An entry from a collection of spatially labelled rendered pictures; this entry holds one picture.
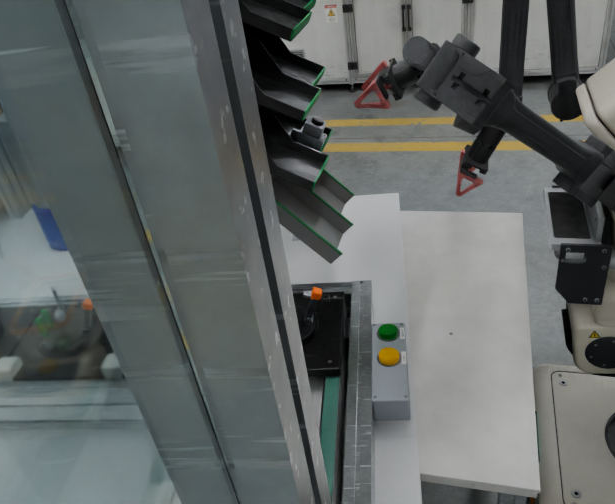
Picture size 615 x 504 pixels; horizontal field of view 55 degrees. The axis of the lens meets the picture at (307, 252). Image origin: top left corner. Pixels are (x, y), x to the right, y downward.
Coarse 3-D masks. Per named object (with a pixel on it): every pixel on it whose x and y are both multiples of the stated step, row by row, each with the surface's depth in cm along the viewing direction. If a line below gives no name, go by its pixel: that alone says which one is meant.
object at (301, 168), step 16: (272, 112) 134; (272, 128) 136; (272, 144) 137; (288, 144) 137; (272, 160) 126; (288, 160) 134; (304, 160) 136; (320, 160) 137; (288, 176) 127; (304, 176) 131
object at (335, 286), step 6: (336, 282) 137; (342, 282) 137; (348, 282) 137; (294, 288) 138; (300, 288) 137; (306, 288) 137; (312, 288) 137; (324, 288) 136; (330, 288) 136; (336, 288) 136; (342, 288) 136; (348, 288) 136; (348, 294) 133; (348, 300) 134; (348, 306) 135; (348, 312) 136
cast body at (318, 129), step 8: (312, 120) 140; (320, 120) 140; (304, 128) 140; (312, 128) 139; (320, 128) 139; (296, 136) 144; (304, 136) 141; (312, 136) 141; (320, 136) 141; (304, 144) 142; (312, 144) 142; (320, 144) 141
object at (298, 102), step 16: (256, 48) 126; (256, 64) 128; (272, 64) 127; (256, 80) 126; (272, 80) 128; (288, 80) 128; (256, 96) 118; (272, 96) 123; (288, 96) 125; (304, 96) 127; (288, 112) 118; (304, 112) 118
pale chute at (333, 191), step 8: (320, 176) 158; (328, 176) 157; (320, 184) 159; (328, 184) 158; (336, 184) 158; (320, 192) 156; (328, 192) 159; (336, 192) 159; (344, 192) 159; (352, 192) 158; (328, 200) 157; (336, 200) 159; (344, 200) 160; (336, 208) 157
